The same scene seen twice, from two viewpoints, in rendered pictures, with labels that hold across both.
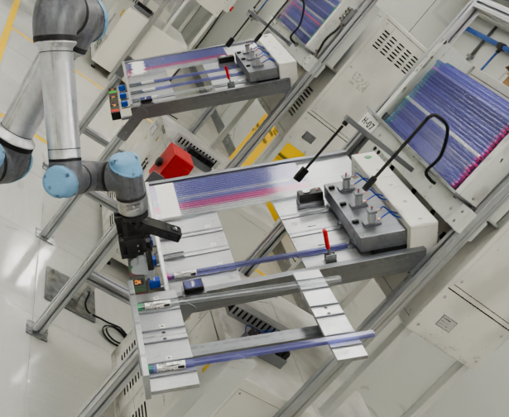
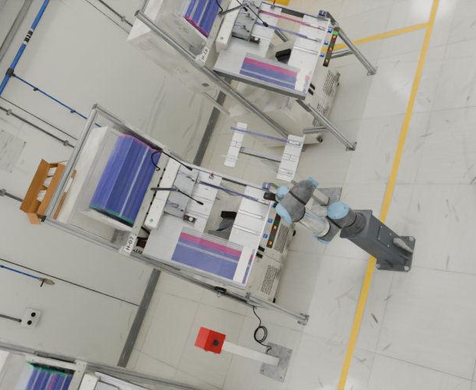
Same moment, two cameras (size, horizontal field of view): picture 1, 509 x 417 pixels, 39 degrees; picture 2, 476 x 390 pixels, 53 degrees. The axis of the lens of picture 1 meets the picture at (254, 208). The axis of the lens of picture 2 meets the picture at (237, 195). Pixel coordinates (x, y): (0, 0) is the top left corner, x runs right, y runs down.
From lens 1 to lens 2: 328 cm
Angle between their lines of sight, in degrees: 76
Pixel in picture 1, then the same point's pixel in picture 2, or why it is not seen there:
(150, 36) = not seen: outside the picture
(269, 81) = (109, 378)
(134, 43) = not seen: outside the picture
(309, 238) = (207, 196)
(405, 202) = (169, 176)
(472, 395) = (101, 268)
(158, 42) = not seen: outside the picture
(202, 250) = (248, 215)
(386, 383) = (114, 324)
